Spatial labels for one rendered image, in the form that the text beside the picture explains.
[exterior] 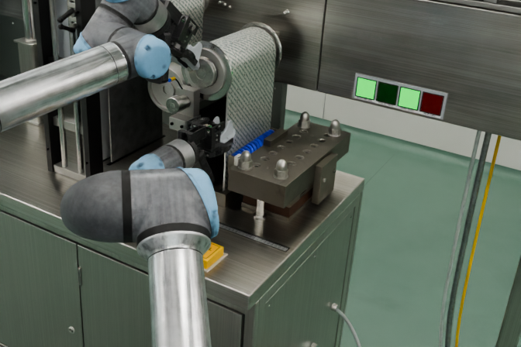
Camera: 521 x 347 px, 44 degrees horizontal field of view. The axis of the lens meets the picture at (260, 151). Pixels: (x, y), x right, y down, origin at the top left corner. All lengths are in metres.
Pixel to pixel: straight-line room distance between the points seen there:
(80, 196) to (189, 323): 0.26
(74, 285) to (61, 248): 0.11
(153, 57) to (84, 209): 0.31
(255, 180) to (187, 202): 0.58
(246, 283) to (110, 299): 0.44
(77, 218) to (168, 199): 0.15
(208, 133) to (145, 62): 0.39
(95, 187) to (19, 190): 0.80
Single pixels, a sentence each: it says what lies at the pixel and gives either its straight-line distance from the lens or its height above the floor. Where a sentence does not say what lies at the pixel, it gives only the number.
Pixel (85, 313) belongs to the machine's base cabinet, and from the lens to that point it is 1.83.
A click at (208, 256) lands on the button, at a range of 1.45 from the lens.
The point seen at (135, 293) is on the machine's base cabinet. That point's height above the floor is 0.74.
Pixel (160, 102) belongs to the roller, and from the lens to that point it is 1.71.
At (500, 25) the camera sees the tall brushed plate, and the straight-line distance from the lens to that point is 1.63.
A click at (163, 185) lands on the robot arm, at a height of 1.27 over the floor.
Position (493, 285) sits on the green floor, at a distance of 3.21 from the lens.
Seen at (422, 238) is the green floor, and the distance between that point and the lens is 3.43.
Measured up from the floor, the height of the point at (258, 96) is 1.15.
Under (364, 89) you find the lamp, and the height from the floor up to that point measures 1.18.
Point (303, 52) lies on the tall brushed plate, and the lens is 1.81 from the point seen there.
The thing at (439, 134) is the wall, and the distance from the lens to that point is 4.30.
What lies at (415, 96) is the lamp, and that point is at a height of 1.19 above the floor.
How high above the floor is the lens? 1.75
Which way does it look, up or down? 25 degrees down
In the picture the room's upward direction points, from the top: 4 degrees clockwise
